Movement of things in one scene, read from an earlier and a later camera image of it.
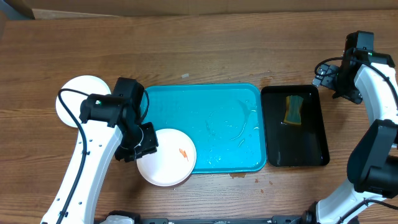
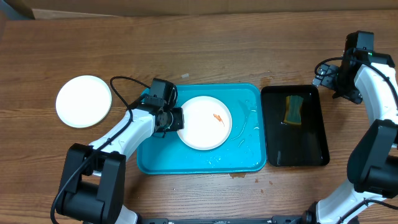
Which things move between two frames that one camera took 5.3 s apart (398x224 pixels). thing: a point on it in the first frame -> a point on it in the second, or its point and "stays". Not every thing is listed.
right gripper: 327,81 stays
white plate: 85,84 stays
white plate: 173,160 -> 208,123
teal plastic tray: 227,123 stays
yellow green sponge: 293,109 stays
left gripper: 150,147 -> 179,123
